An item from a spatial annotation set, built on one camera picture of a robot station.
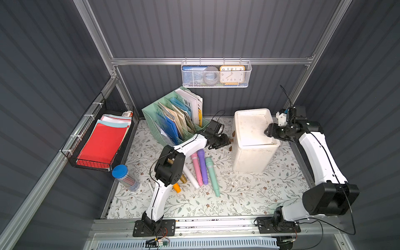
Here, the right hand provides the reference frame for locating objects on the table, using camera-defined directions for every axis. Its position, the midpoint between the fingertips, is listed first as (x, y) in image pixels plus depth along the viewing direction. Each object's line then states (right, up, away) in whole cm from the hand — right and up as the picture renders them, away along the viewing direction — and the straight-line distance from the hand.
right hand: (274, 132), depth 80 cm
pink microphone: (-42, -16, +16) cm, 48 cm away
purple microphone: (-37, -20, +12) cm, 44 cm away
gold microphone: (-49, -27, +9) cm, 56 cm away
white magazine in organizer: (-42, +18, +16) cm, 49 cm away
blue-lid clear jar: (-75, -19, -9) cm, 78 cm away
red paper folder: (-84, -7, -9) cm, 84 cm away
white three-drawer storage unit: (-13, -8, -5) cm, 16 cm away
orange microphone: (-52, -31, +5) cm, 60 cm away
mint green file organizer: (-59, +16, +16) cm, 63 cm away
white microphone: (-45, -26, +9) cm, 52 cm away
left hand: (-22, -6, +14) cm, 27 cm away
